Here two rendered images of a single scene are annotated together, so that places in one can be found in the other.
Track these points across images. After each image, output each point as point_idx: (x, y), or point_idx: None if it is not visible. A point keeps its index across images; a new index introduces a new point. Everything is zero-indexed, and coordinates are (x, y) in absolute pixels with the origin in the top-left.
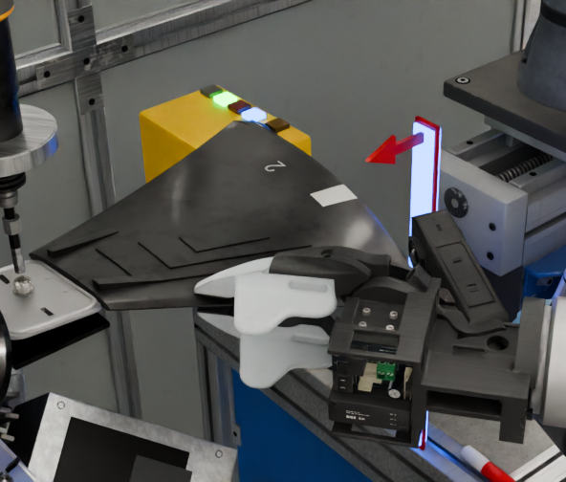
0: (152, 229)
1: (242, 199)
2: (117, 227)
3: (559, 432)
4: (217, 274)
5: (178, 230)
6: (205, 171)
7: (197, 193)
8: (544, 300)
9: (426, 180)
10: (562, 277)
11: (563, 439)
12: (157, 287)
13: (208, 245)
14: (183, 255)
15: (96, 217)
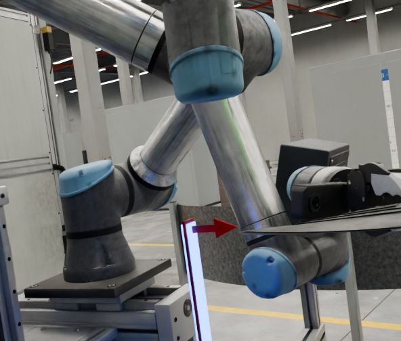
0: (400, 210)
1: (327, 219)
2: None
3: (317, 259)
4: None
5: (389, 208)
6: (315, 226)
7: (342, 221)
8: (334, 171)
9: (199, 256)
10: (271, 217)
11: (319, 260)
12: None
13: (387, 205)
14: None
15: None
